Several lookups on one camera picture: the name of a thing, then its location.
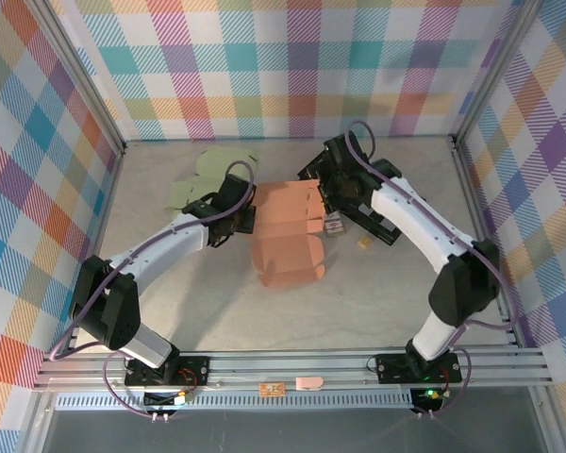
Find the small pink eraser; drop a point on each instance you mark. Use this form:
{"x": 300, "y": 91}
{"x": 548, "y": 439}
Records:
{"x": 309, "y": 382}

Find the playing card pack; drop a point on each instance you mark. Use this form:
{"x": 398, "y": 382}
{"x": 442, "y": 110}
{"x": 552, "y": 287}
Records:
{"x": 336, "y": 225}

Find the aluminium side rail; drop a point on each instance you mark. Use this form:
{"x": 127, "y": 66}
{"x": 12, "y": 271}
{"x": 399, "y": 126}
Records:
{"x": 463, "y": 165}
{"x": 96, "y": 240}

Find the green paper box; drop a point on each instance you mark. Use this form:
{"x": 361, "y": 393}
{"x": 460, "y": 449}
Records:
{"x": 217, "y": 162}

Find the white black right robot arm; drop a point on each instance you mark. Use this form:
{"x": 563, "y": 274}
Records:
{"x": 405, "y": 212}

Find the small yellow wooden block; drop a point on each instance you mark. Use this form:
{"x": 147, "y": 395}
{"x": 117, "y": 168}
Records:
{"x": 364, "y": 242}

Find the long aluminium frame rail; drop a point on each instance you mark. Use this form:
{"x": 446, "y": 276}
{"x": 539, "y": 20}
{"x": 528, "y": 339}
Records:
{"x": 264, "y": 365}

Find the small orange tag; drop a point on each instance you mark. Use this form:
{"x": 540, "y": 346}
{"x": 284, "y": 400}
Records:
{"x": 272, "y": 390}

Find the black controller board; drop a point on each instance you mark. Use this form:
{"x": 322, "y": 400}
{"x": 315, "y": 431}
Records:
{"x": 160, "y": 400}
{"x": 427, "y": 401}

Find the black grey folding chessboard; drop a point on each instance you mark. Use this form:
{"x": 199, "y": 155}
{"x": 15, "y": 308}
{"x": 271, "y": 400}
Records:
{"x": 382, "y": 231}

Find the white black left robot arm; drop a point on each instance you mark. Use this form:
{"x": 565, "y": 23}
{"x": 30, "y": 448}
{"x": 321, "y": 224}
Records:
{"x": 170, "y": 240}

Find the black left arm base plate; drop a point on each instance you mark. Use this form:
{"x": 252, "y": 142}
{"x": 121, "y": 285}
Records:
{"x": 203, "y": 363}

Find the aluminium corner post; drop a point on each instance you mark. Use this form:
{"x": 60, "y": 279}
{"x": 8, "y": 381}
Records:
{"x": 81, "y": 75}
{"x": 493, "y": 71}

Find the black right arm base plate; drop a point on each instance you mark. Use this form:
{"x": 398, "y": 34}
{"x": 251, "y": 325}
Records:
{"x": 391, "y": 365}

